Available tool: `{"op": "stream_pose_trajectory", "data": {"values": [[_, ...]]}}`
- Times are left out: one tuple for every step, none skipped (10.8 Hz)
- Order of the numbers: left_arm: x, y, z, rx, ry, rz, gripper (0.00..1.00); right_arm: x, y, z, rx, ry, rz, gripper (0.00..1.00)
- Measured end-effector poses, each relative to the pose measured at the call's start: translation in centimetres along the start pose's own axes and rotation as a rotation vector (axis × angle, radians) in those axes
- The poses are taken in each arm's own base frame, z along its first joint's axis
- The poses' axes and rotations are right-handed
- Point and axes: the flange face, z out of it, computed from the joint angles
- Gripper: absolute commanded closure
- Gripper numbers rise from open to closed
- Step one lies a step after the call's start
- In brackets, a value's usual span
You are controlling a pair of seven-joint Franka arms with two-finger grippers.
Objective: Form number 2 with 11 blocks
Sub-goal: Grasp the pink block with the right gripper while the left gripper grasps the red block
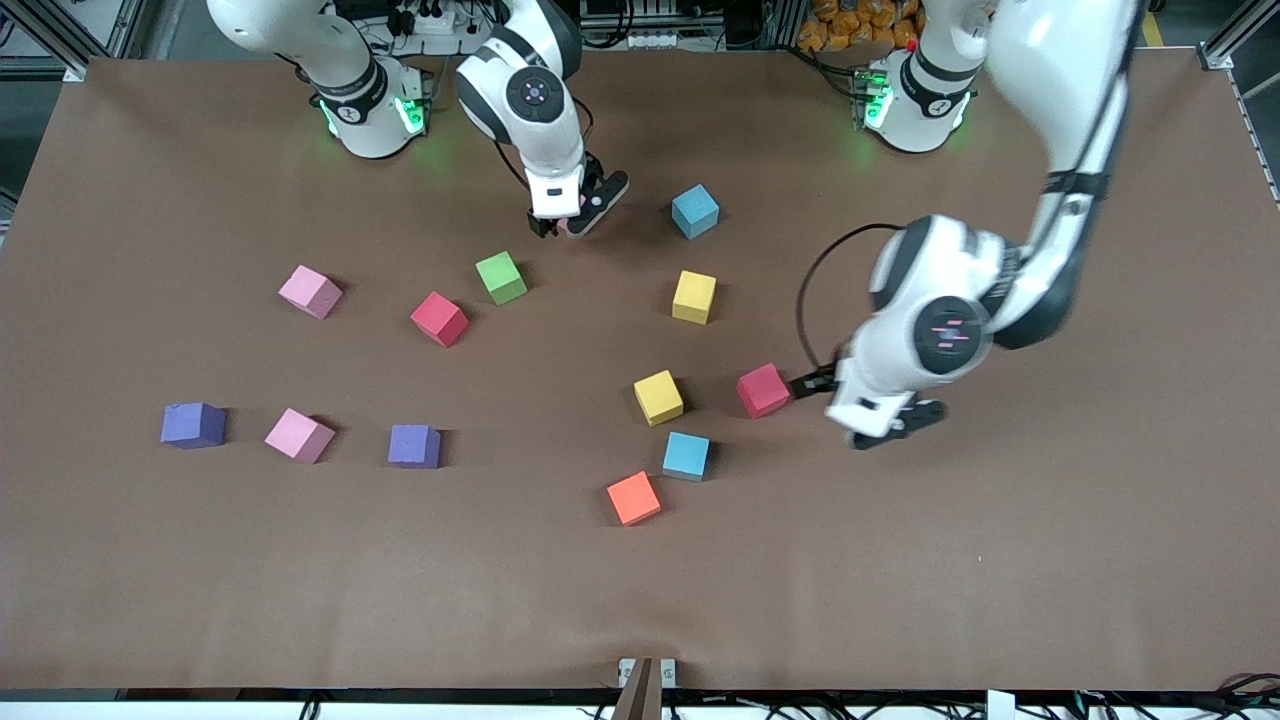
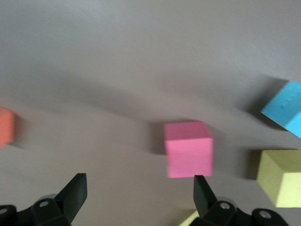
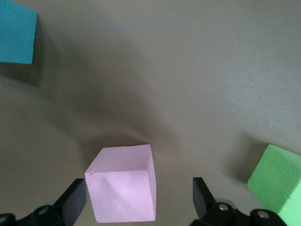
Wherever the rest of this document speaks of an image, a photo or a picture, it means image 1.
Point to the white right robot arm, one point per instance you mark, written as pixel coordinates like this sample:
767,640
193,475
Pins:
345,50

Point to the aluminium frame post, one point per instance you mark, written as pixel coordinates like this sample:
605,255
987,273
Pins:
1225,45
70,55

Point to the green foam cube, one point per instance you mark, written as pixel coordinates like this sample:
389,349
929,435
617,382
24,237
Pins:
501,277

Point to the yellow foam cube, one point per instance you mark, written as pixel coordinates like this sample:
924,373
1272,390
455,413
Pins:
658,397
694,297

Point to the white power strip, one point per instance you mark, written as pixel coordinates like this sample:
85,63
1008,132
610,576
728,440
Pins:
430,42

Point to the blue foam cube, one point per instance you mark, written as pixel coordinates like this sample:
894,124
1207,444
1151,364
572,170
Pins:
686,456
695,211

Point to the metal equipment rack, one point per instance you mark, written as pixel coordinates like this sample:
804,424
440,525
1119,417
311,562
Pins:
640,40

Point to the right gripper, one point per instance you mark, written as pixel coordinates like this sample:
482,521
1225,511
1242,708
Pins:
543,226

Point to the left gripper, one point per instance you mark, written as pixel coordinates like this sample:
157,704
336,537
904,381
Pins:
822,381

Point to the pink foam cube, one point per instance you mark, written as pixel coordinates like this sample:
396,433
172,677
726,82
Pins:
570,225
299,435
310,292

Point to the red foam cube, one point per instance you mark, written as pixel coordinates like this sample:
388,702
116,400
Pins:
762,390
439,319

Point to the orange foam cube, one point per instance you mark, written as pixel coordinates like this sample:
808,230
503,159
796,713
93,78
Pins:
633,498

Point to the brown paper table cover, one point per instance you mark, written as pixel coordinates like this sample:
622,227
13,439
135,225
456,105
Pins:
900,560

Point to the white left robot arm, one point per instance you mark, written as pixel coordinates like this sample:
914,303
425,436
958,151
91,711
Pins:
1060,60

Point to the pile of orange objects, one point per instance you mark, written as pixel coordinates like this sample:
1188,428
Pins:
850,25

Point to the metal table edge bracket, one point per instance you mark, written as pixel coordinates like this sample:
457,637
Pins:
645,672

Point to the purple foam cube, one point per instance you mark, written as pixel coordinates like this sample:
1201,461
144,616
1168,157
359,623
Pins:
414,446
193,425

